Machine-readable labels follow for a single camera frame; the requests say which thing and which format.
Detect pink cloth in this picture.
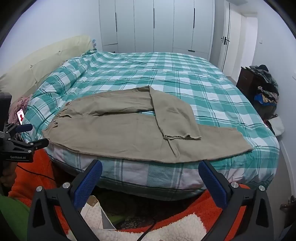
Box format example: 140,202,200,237
8,96,30,126

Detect cream padded headboard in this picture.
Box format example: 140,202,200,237
0,35,93,102

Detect pile of clothes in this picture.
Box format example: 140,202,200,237
248,64,279,107

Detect green cloth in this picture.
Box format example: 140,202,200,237
0,193,30,241

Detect green white plaid bedspread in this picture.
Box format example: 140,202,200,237
22,50,280,201

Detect beige pants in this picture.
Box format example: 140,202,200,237
42,85,253,164

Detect white wardrobe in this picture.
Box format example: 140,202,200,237
99,0,215,61

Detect white bag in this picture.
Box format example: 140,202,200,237
266,113,285,137

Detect black cable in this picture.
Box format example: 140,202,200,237
17,164,56,181
136,218,156,241

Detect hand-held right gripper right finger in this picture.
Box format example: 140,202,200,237
198,159,274,241

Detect white door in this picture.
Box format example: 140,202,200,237
221,2,258,80

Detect orange and white fleece blanket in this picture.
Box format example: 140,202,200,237
9,148,248,241

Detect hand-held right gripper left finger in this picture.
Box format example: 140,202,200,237
27,159,103,241

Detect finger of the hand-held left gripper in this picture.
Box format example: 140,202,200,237
4,123,33,139
9,138,49,153

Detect dark wooden cabinet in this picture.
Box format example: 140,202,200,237
236,66,266,109

